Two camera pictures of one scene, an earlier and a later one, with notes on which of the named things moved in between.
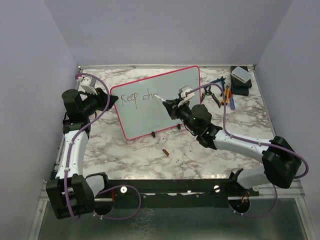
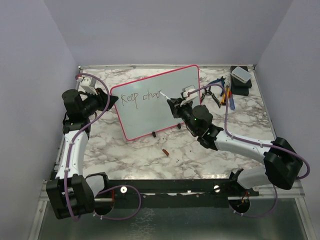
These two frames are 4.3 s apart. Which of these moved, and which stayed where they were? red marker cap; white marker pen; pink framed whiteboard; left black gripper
Moved: white marker pen
Stayed: red marker cap; pink framed whiteboard; left black gripper
